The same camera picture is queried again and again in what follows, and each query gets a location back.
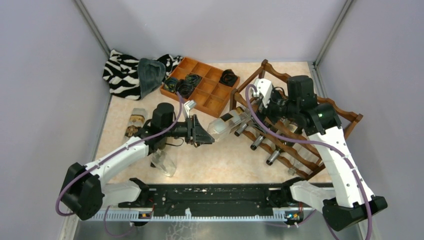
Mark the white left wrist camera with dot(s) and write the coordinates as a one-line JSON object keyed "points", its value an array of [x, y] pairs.
{"points": [[187, 107]]}

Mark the small clear glass bottle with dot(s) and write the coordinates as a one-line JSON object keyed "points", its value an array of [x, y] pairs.
{"points": [[170, 166]]}

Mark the wooden wine rack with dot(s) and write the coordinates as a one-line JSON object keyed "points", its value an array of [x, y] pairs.
{"points": [[304, 111]]}

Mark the dark wine bottle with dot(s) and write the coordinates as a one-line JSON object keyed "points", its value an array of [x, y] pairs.
{"points": [[260, 139], [243, 127], [158, 155]]}

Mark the orange wooden compartment tray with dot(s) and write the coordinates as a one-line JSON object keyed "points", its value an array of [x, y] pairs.
{"points": [[210, 96]]}

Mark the zebra striped cloth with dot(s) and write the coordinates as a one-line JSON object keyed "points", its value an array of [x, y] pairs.
{"points": [[120, 72]]}

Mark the black rolled item right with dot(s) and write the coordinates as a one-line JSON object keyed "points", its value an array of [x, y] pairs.
{"points": [[228, 78]]}

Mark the dark wine bottle front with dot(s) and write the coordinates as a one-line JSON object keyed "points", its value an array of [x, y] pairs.
{"points": [[260, 139]]}

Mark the clear liquor bottle gold label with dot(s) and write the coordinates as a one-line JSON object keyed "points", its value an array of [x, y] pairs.
{"points": [[136, 121]]}

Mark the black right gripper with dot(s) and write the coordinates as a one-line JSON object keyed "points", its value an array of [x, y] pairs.
{"points": [[264, 112]]}

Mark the dark wine bottle lying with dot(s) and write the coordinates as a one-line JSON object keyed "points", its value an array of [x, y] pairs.
{"points": [[158, 155]]}

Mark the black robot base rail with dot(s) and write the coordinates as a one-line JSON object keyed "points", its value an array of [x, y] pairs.
{"points": [[251, 202]]}

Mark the clear bottle black cap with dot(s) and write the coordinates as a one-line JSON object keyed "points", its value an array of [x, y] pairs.
{"points": [[221, 127]]}

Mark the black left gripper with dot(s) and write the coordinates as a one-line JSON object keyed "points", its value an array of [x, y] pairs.
{"points": [[196, 133]]}

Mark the dark wine bottle back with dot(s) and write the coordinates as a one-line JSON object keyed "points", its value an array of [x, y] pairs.
{"points": [[243, 127]]}

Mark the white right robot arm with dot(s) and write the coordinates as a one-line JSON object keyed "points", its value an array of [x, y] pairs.
{"points": [[351, 200]]}

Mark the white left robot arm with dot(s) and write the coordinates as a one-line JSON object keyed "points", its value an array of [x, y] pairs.
{"points": [[86, 188]]}

